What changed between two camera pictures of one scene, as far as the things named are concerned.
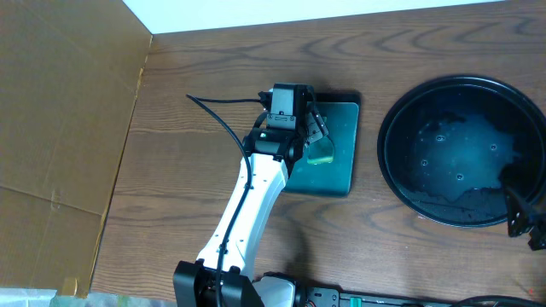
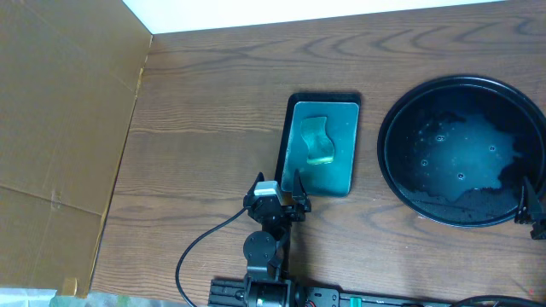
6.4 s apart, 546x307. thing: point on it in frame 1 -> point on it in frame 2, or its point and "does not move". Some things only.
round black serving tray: [449, 146] does not move
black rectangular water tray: [339, 112] does not move
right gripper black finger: [525, 218] -> [531, 211]
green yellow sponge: [320, 151] does not move
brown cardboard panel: [70, 74] does not move
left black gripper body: [316, 124] -> [287, 209]
